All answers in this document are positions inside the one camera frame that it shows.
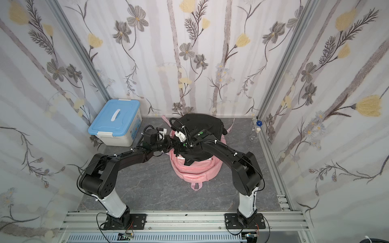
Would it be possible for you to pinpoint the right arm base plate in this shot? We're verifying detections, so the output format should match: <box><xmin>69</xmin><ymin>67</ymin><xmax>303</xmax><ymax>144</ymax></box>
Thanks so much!
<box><xmin>224</xmin><ymin>213</ymin><xmax>266</xmax><ymax>230</ymax></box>

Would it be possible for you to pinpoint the aluminium front rail frame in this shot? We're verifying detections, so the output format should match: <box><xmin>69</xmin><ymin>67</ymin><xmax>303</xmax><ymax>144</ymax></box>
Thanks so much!
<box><xmin>54</xmin><ymin>211</ymin><xmax>314</xmax><ymax>243</ymax></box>

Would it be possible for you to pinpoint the blue lidded storage box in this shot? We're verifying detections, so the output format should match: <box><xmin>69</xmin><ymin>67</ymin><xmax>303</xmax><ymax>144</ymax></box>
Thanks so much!
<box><xmin>88</xmin><ymin>99</ymin><xmax>142</xmax><ymax>147</ymax></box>

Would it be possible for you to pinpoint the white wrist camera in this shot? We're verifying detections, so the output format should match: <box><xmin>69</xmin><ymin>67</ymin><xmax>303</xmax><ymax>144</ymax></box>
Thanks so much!
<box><xmin>158</xmin><ymin>128</ymin><xmax>167</xmax><ymax>137</ymax></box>
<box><xmin>175</xmin><ymin>131</ymin><xmax>187</xmax><ymax>143</ymax></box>

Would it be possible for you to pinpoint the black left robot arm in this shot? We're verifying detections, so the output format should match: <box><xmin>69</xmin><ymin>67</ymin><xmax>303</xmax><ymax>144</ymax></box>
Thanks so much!
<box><xmin>77</xmin><ymin>126</ymin><xmax>177</xmax><ymax>219</ymax></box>

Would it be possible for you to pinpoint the pink school backpack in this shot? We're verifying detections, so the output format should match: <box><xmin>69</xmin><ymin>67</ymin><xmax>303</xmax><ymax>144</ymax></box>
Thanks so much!
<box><xmin>160</xmin><ymin>114</ymin><xmax>236</xmax><ymax>192</ymax></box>

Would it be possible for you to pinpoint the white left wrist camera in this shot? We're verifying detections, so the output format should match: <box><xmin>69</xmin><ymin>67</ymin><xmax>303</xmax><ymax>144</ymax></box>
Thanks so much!
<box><xmin>158</xmin><ymin>128</ymin><xmax>167</xmax><ymax>137</ymax></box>

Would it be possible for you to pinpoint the black fabric backpack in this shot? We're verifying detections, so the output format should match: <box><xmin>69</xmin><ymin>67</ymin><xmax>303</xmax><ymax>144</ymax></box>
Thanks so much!
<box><xmin>169</xmin><ymin>113</ymin><xmax>228</xmax><ymax>166</ymax></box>

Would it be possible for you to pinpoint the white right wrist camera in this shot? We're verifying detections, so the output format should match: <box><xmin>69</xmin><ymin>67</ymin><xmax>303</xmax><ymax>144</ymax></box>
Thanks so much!
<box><xmin>175</xmin><ymin>131</ymin><xmax>187</xmax><ymax>143</ymax></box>

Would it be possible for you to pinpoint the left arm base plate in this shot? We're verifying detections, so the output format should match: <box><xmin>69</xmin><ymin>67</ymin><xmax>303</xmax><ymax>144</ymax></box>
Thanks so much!
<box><xmin>102</xmin><ymin>214</ymin><xmax>147</xmax><ymax>230</ymax></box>

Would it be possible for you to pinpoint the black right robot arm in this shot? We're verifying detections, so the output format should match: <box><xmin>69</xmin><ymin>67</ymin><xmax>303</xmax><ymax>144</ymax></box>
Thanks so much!
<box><xmin>165</xmin><ymin>114</ymin><xmax>263</xmax><ymax>222</ymax></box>

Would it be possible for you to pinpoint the white slotted cable duct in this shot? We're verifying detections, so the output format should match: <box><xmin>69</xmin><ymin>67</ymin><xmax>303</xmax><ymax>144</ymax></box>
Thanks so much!
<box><xmin>65</xmin><ymin>232</ymin><xmax>247</xmax><ymax>243</ymax></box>

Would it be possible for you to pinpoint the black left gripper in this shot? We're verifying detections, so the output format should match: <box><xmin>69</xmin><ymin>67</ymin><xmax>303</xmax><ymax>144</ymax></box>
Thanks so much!
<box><xmin>150</xmin><ymin>135</ymin><xmax>178</xmax><ymax>153</ymax></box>

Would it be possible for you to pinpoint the clear glass flask blue cap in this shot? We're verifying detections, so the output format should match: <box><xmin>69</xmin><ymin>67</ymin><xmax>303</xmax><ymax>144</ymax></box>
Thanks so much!
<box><xmin>249</xmin><ymin>117</ymin><xmax>262</xmax><ymax>143</ymax></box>

